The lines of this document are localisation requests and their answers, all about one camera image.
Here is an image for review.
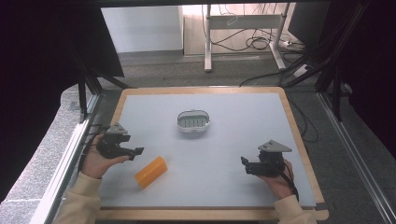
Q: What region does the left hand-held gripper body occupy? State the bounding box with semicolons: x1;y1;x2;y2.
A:
95;121;132;160

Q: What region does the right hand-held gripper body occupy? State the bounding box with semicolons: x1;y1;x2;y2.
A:
248;139;293;178

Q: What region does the orange soap bar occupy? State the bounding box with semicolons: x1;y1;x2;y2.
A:
134;155;169;190

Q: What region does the oval metal strainer bowl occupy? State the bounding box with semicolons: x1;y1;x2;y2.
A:
177;108;211;134

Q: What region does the person's left hand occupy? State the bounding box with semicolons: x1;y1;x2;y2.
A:
80;134;131;180

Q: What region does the person's right hand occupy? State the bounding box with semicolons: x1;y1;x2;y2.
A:
257;159;295;201

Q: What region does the pale grey table mat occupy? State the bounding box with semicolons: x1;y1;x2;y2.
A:
98;91;318;209

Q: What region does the black metal stand strut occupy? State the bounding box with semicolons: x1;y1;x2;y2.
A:
64;36;133;124
280;2;372;123

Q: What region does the black curtain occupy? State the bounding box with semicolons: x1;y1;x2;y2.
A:
288;0;396;161
0;0;125;203

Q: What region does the left hand-held gripper black cable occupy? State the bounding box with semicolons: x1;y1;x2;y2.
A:
78;123;110;173

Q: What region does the hand-held gripper black cable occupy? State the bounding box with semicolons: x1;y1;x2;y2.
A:
277;169;301;203
78;123;110;173

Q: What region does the right hand-held gripper black cable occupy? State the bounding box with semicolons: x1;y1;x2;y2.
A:
277;169;301;203

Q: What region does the aluminium frame rail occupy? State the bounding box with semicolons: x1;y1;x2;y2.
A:
29;92;105;224
317;91;396;224

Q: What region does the thin black looped cable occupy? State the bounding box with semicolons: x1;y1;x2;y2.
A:
288;92;319;145

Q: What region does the long black floor cable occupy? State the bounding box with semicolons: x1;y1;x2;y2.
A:
238;55;304;88

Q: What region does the white wall panel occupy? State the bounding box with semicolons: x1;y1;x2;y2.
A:
100;6;185;54

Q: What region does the tangle of black floor cables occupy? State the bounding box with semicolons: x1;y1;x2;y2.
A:
210;3;307;54

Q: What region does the white metal desk frame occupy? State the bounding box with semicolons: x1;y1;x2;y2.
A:
203;3;292;74

